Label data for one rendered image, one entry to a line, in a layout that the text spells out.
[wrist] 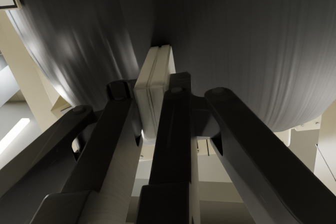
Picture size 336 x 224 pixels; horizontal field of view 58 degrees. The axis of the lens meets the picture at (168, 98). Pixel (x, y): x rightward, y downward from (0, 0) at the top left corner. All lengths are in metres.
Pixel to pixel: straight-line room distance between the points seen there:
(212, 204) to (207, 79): 2.48
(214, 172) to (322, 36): 3.20
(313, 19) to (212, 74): 0.07
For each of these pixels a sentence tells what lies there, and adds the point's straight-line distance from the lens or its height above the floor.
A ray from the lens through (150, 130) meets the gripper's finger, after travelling 0.15.
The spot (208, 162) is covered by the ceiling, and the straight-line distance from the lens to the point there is 3.50.
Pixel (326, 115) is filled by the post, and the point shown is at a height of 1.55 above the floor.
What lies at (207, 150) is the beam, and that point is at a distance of 0.89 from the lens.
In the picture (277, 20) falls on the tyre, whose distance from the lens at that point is 0.21.
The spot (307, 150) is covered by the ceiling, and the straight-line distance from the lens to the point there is 3.67.
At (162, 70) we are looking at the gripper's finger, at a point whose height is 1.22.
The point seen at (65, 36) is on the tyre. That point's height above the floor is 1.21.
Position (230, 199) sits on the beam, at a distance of 2.66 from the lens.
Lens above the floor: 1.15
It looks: 33 degrees up
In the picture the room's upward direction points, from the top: 169 degrees clockwise
